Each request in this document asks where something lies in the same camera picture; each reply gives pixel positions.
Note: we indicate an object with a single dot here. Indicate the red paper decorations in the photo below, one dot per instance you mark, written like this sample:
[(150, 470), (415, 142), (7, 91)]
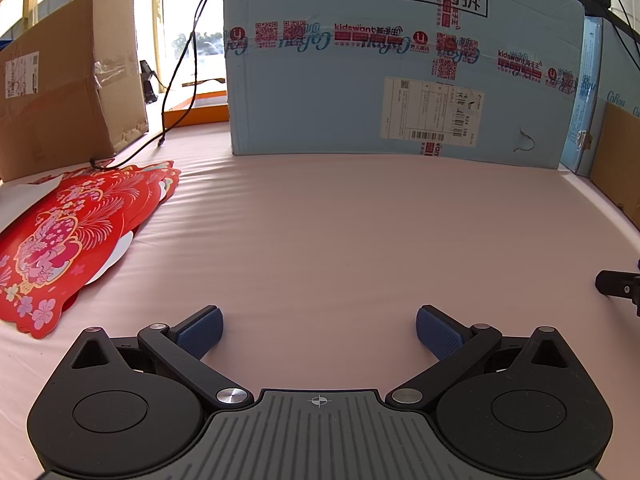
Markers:
[(75, 230)]

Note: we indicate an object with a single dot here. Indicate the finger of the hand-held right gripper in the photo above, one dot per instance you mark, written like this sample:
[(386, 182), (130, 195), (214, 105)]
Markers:
[(620, 284)]

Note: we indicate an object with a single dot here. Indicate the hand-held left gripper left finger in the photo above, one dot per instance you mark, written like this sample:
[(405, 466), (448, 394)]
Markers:
[(202, 332)]

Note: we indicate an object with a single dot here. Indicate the white paper sheet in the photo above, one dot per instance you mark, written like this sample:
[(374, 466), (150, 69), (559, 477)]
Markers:
[(25, 200)]

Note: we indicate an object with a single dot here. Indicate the flat brown cardboard sheet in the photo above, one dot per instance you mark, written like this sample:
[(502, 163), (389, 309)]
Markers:
[(620, 160)]

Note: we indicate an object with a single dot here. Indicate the large blue cardboard box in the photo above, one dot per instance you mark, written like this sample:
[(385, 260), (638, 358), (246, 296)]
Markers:
[(325, 100)]

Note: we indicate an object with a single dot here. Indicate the narrow blue cardboard box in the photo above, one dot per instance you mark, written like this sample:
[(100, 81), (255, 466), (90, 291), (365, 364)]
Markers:
[(582, 110)]

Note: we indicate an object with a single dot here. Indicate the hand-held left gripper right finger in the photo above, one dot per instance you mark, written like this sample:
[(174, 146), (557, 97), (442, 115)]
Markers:
[(440, 332)]

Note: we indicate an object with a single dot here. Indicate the taped brown cardboard box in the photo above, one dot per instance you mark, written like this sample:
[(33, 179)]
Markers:
[(65, 85)]

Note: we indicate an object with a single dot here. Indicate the black clip stand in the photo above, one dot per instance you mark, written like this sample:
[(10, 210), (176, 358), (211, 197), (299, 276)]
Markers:
[(148, 82)]

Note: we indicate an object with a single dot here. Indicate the orange tray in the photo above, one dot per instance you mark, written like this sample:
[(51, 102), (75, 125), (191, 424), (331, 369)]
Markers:
[(195, 110)]

